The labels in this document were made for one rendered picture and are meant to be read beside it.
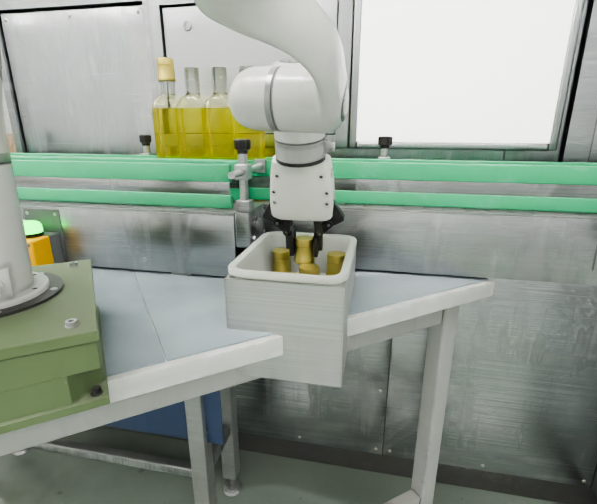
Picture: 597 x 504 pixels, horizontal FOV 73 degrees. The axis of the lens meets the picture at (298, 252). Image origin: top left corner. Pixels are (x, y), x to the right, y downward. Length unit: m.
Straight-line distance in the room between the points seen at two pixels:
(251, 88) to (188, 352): 0.34
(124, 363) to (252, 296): 0.18
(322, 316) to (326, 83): 0.30
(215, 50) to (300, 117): 0.58
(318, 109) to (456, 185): 0.40
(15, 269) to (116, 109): 0.72
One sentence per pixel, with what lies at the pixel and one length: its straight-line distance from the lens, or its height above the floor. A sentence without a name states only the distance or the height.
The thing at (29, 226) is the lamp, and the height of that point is 0.85.
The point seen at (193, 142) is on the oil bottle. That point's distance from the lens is 0.89.
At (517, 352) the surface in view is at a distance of 1.18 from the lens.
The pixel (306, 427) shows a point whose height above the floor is 0.16.
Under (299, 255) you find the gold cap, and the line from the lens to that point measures 0.68.
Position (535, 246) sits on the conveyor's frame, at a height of 0.82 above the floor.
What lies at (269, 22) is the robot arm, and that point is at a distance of 0.41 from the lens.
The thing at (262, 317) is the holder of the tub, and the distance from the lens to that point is 0.58.
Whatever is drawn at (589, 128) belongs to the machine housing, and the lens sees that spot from 1.06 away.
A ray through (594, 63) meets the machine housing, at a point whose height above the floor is 1.15.
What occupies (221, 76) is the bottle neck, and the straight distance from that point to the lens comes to 0.89.
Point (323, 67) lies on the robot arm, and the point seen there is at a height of 1.09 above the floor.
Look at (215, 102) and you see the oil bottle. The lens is 0.87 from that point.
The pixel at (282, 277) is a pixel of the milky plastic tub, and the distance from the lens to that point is 0.54.
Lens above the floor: 1.04
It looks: 18 degrees down
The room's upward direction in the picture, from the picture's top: straight up
